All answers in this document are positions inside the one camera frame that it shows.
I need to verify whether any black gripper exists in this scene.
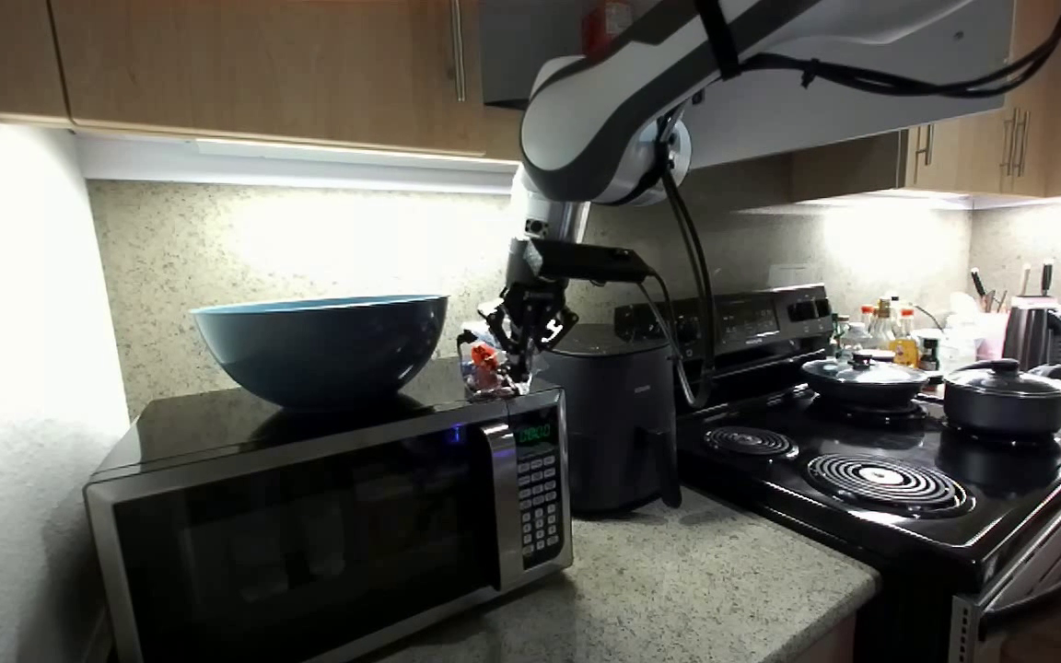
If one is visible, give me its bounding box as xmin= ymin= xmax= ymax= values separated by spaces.
xmin=478 ymin=275 xmax=582 ymax=367

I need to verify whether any black silver microwave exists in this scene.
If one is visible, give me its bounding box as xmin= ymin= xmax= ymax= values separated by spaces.
xmin=81 ymin=353 xmax=577 ymax=663

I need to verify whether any black air fryer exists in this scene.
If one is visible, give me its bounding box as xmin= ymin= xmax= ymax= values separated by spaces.
xmin=535 ymin=329 xmax=684 ymax=520

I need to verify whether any blue bowl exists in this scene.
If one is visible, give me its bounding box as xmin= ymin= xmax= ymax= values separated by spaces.
xmin=187 ymin=292 xmax=453 ymax=414

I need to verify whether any small coil burner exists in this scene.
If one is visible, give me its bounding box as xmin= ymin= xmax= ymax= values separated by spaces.
xmin=701 ymin=421 xmax=805 ymax=463

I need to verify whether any under cabinet light strip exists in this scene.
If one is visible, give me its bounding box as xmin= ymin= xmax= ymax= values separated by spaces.
xmin=68 ymin=124 xmax=523 ymax=200

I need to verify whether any black frying pan with lid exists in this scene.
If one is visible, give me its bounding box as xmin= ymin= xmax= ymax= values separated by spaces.
xmin=795 ymin=349 xmax=943 ymax=415

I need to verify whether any clear condiment bottle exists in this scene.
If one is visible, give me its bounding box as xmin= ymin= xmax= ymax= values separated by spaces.
xmin=857 ymin=292 xmax=901 ymax=362

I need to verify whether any orange condiment bottle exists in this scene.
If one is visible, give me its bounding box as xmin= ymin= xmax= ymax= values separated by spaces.
xmin=890 ymin=322 xmax=928 ymax=372

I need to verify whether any large coil burner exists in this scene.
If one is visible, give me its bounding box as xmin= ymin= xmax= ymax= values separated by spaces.
xmin=801 ymin=449 xmax=979 ymax=520

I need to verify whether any wooden base cabinet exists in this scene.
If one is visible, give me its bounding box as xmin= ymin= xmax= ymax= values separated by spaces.
xmin=792 ymin=610 xmax=870 ymax=663

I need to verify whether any white utensil container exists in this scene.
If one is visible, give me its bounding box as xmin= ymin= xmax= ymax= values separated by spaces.
xmin=943 ymin=292 xmax=1010 ymax=367

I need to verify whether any black electric stove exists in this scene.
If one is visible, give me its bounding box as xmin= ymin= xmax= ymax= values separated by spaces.
xmin=609 ymin=282 xmax=1061 ymax=663

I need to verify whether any black pot with lid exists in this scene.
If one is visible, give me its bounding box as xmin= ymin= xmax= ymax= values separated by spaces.
xmin=940 ymin=357 xmax=1061 ymax=444

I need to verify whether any silver kettle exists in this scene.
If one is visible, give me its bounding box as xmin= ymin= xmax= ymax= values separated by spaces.
xmin=999 ymin=296 xmax=1061 ymax=374

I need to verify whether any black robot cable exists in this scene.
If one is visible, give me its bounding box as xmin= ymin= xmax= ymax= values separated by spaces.
xmin=641 ymin=167 xmax=723 ymax=414

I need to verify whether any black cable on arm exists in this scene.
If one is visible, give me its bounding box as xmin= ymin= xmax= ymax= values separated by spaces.
xmin=687 ymin=0 xmax=1061 ymax=104

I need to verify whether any wooden upper cabinet with handles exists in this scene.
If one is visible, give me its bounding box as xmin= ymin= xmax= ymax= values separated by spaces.
xmin=900 ymin=0 xmax=1061 ymax=201

